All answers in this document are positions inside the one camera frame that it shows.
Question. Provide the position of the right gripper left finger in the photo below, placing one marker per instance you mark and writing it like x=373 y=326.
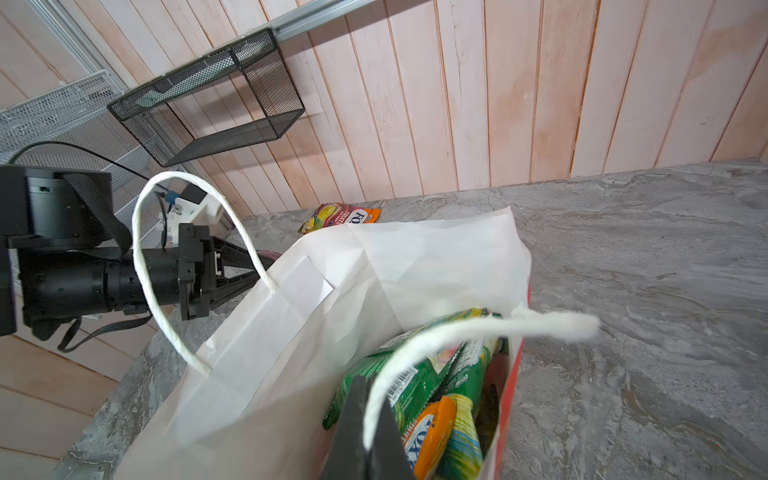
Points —
x=347 y=458

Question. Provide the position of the red paper gift bag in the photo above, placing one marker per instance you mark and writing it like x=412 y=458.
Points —
x=261 y=397

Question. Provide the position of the black mesh basket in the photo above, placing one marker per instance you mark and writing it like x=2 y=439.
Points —
x=236 y=96

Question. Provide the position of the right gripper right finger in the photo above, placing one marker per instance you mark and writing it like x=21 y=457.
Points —
x=389 y=458

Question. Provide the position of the orange snack packet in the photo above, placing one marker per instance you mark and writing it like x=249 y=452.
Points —
x=426 y=440

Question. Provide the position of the white wire shelf rack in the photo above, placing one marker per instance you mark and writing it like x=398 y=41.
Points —
x=72 y=138

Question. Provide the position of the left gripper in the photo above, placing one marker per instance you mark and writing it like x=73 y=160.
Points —
x=201 y=256

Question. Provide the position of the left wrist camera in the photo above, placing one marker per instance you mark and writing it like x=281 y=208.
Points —
x=191 y=205

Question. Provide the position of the orange Fox's fruits candy bag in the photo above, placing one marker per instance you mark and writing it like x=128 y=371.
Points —
x=333 y=214

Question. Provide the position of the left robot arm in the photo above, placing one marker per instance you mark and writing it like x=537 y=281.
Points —
x=65 y=255

